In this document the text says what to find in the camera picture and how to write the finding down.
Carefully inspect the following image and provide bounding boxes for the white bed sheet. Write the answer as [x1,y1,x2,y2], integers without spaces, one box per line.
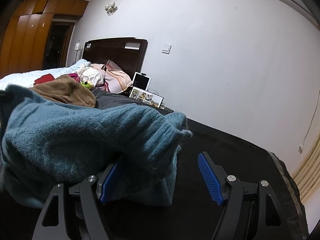
[0,59,91,90]

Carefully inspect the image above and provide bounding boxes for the wall lamp fixture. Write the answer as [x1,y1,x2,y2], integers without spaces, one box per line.
[105,2,118,16]

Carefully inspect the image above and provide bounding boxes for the magenta garment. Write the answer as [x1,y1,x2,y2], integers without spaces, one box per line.
[68,73,81,83]

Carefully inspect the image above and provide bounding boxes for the wall power cable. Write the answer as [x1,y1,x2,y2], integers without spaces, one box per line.
[298,89,320,155]

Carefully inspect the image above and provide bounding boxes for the white framed tablet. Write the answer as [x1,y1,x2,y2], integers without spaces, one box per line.
[132,72,151,90]

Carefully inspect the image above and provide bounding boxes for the teal knit sweater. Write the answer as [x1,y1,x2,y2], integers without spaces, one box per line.
[1,85,192,209]

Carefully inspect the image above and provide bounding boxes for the dark wooden headboard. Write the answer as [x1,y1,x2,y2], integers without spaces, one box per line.
[82,37,148,78]

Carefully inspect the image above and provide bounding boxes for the white wall switch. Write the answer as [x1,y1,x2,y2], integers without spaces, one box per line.
[162,44,172,54]

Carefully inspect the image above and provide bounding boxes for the wooden wardrobe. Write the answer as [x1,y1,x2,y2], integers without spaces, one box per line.
[1,0,88,77]

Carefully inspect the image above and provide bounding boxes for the white crumpled garment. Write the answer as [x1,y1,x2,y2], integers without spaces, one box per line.
[78,67,104,87]

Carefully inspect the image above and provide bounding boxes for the cream curtain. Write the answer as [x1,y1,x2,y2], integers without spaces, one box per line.
[292,134,319,204]

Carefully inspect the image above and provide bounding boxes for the bedside wall lamp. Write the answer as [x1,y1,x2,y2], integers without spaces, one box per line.
[74,42,81,62]

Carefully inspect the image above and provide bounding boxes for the red folded garment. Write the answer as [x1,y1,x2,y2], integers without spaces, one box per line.
[34,74,55,85]

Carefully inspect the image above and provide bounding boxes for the black cloth work mat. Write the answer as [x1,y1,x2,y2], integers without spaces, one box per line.
[1,90,309,239]

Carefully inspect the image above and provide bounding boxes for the photo collage frame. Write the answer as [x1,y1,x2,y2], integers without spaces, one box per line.
[130,87,163,108]

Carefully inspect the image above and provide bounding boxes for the brown fleece garment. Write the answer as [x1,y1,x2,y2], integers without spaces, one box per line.
[30,75,97,108]

